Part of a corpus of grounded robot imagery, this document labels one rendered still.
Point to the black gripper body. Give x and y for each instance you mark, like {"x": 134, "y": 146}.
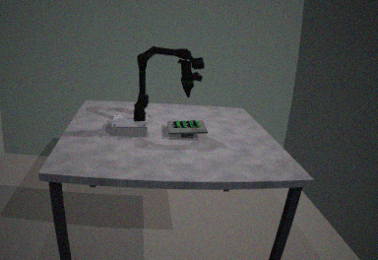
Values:
{"x": 187, "y": 79}

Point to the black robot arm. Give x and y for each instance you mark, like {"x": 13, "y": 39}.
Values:
{"x": 197, "y": 63}

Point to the grey switch panel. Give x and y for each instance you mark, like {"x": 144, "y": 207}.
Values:
{"x": 187, "y": 128}

